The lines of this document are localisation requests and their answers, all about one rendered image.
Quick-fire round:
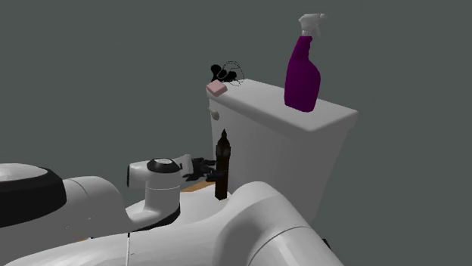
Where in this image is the pink soap bar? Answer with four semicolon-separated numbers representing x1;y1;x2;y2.
206;80;228;97

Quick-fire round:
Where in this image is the purple spray bottle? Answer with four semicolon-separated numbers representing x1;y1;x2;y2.
284;13;328;113

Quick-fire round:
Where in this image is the dark clock tower figure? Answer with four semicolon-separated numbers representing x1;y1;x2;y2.
215;128;232;201

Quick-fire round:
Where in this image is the white toilet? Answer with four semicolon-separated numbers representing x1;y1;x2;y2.
180;78;359;226

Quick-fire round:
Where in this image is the black wire object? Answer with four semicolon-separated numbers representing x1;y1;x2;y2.
210;60;246;88

